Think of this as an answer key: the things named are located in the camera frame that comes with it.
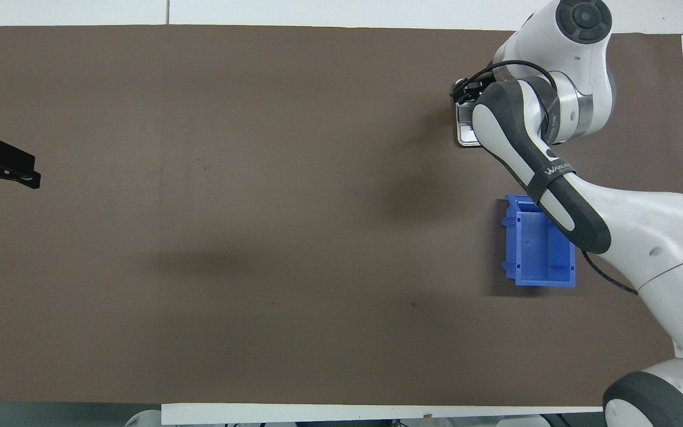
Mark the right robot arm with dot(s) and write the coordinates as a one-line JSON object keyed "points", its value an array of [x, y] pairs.
{"points": [[644, 225]]}

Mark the silver metal box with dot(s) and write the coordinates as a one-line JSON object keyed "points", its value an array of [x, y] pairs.
{"points": [[466, 129]]}

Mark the blue plastic bin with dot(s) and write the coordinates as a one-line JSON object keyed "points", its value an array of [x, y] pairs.
{"points": [[534, 252]]}

